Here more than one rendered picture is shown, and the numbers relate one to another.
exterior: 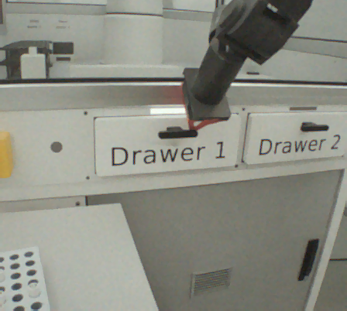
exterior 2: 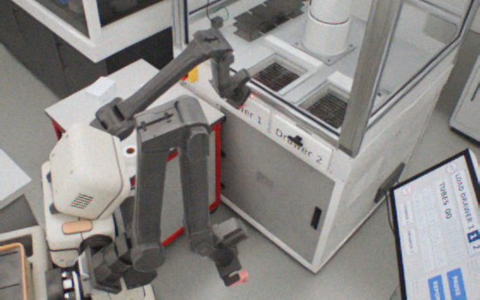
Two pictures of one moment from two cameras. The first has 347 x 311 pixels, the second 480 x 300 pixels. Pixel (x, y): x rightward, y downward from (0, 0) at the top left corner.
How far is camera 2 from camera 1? 1.72 m
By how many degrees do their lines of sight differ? 55
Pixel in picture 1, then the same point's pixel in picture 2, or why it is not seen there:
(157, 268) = (242, 153)
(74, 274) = not seen: hidden behind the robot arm
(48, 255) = not seen: hidden behind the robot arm
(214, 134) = (256, 111)
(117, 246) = not seen: hidden behind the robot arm
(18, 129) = (201, 69)
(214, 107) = (233, 102)
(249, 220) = (281, 165)
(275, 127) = (283, 127)
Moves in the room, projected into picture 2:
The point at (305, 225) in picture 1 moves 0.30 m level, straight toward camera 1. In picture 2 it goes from (313, 195) to (244, 194)
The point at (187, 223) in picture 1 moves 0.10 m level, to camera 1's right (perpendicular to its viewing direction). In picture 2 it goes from (254, 142) to (265, 157)
